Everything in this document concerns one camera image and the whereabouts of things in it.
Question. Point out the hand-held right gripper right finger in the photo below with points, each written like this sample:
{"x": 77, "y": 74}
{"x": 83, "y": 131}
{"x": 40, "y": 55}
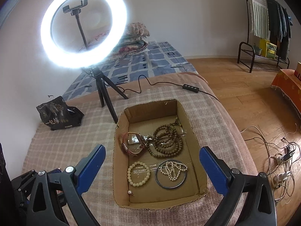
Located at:
{"x": 214, "y": 171}

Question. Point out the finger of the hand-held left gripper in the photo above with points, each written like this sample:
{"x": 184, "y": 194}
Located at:
{"x": 22, "y": 181}

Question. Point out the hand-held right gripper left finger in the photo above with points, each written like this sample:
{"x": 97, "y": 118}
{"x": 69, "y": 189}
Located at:
{"x": 90, "y": 169}

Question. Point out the small pearl earring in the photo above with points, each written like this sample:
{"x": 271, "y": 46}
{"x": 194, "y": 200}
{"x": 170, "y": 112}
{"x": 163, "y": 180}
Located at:
{"x": 129, "y": 192}

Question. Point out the dark metal bangle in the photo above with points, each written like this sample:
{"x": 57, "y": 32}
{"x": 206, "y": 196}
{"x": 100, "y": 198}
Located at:
{"x": 156, "y": 179}

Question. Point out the cardboard box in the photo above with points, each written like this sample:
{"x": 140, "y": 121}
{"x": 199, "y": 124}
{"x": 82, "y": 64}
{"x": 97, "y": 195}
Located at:
{"x": 141, "y": 113}

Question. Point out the dark cloth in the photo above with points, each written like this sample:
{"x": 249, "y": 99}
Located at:
{"x": 4, "y": 169}

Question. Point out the plaid blanket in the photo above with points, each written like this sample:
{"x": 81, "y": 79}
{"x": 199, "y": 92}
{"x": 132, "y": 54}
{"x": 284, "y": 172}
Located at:
{"x": 82, "y": 131}

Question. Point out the pink blanket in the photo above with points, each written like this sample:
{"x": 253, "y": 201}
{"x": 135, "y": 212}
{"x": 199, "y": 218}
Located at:
{"x": 223, "y": 127}

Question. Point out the black snack bag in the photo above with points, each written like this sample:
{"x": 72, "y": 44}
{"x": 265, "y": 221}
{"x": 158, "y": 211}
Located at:
{"x": 56, "y": 113}

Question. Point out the white power strip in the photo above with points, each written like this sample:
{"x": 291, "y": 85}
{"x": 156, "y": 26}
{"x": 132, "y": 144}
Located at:
{"x": 282, "y": 176}

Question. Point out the black mini tripod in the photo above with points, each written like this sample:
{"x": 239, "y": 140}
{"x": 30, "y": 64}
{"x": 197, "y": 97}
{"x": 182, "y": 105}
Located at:
{"x": 101, "y": 91}

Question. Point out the orange cloth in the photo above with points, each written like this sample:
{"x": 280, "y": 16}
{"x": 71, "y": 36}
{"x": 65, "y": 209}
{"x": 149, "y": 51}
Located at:
{"x": 287, "y": 87}

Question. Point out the blue patterned bed sheet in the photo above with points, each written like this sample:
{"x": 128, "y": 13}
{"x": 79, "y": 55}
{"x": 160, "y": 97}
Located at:
{"x": 152, "y": 61}

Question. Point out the small plant pot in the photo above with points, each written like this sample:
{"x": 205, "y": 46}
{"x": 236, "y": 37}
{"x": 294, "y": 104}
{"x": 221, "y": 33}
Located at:
{"x": 258, "y": 50}

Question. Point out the brown carton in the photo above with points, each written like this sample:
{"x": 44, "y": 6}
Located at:
{"x": 298, "y": 71}

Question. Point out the black clothes rack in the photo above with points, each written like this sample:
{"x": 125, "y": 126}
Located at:
{"x": 243, "y": 43}

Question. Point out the yellow crate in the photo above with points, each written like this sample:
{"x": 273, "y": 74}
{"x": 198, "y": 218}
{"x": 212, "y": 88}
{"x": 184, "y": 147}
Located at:
{"x": 268, "y": 48}

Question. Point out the folded floral quilt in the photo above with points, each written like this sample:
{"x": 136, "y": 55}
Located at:
{"x": 136, "y": 30}

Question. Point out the dark hanging clothes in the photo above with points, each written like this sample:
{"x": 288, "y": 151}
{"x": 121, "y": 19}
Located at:
{"x": 279, "y": 23}

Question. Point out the black phone holder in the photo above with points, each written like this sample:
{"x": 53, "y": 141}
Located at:
{"x": 75, "y": 7}

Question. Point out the striped cloth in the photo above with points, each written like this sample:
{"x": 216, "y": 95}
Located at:
{"x": 258, "y": 11}

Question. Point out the black inline switch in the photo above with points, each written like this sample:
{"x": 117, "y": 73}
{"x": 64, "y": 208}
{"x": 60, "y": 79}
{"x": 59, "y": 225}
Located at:
{"x": 191, "y": 87}

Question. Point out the white wall outlet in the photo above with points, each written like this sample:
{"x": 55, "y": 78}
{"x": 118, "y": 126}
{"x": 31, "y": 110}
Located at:
{"x": 152, "y": 42}

